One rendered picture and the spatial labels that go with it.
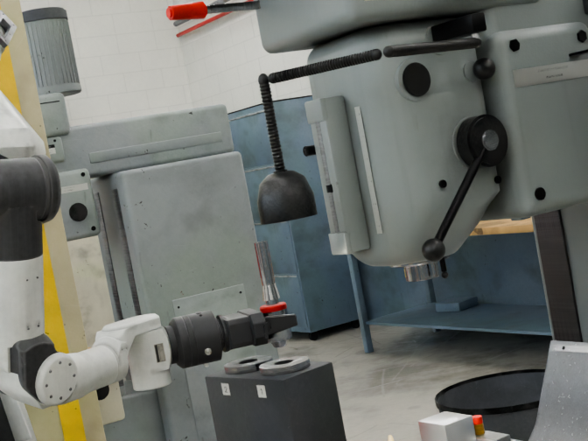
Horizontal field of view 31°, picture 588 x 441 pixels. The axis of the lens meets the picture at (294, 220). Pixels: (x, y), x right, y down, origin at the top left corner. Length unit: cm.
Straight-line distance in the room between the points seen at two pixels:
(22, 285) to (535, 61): 78
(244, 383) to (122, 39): 948
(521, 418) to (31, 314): 209
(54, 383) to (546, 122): 79
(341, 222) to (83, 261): 853
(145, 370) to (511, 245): 601
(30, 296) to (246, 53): 882
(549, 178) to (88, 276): 857
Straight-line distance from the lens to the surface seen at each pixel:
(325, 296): 889
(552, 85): 154
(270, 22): 151
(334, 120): 142
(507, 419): 337
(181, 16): 147
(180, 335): 180
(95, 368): 170
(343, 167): 142
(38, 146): 168
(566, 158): 154
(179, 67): 1144
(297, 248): 875
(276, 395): 183
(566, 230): 182
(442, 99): 143
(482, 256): 792
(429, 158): 141
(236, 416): 193
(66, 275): 308
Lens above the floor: 147
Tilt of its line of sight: 3 degrees down
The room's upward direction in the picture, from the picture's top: 10 degrees counter-clockwise
